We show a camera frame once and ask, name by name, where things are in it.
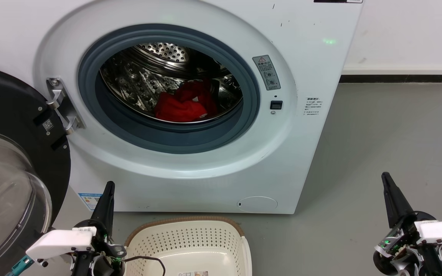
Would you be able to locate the teal cable connector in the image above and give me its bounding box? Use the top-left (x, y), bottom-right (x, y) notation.
top-left (8, 256), bottom-right (34, 276)

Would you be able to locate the cream perforated laundry basket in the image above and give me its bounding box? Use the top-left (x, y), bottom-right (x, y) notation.
top-left (124, 216), bottom-right (253, 276)

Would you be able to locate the grey rubber door gasket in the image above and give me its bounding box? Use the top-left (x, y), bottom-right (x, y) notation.
top-left (78, 24), bottom-right (261, 154)

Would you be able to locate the white front-load washing machine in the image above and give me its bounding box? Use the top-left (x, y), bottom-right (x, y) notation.
top-left (0, 0), bottom-right (364, 214)

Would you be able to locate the stainless steel washing machine drum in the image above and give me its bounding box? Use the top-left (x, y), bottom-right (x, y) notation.
top-left (100, 42), bottom-right (243, 124)

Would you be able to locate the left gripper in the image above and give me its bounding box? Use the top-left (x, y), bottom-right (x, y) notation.
top-left (71, 181), bottom-right (128, 276)

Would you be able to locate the blue energy label sticker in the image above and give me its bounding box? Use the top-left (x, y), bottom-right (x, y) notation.
top-left (78, 193), bottom-right (102, 211)

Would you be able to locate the white and black baseboard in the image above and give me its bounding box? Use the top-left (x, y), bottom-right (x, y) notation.
top-left (339, 63), bottom-right (442, 83)

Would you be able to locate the red and white garment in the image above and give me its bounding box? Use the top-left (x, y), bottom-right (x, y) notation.
top-left (154, 79), bottom-right (218, 123)

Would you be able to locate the silver metal door hinge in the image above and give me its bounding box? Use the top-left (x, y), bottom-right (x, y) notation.
top-left (46, 77), bottom-right (86, 135)

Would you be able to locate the thin black cable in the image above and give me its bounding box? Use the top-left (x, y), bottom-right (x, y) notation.
top-left (123, 256), bottom-right (166, 276)

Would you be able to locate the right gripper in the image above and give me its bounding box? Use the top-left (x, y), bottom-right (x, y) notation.
top-left (373, 172), bottom-right (442, 276)

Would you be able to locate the grey warning sticker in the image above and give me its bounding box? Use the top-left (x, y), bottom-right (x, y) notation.
top-left (252, 55), bottom-right (281, 91)

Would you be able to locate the white text label sticker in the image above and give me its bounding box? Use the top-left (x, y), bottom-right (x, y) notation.
top-left (305, 97), bottom-right (323, 117)

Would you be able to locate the black round washer door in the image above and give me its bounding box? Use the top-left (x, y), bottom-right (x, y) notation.
top-left (0, 64), bottom-right (71, 276)

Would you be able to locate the round white filter cover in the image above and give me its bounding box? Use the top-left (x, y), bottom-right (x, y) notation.
top-left (237, 196), bottom-right (278, 212)

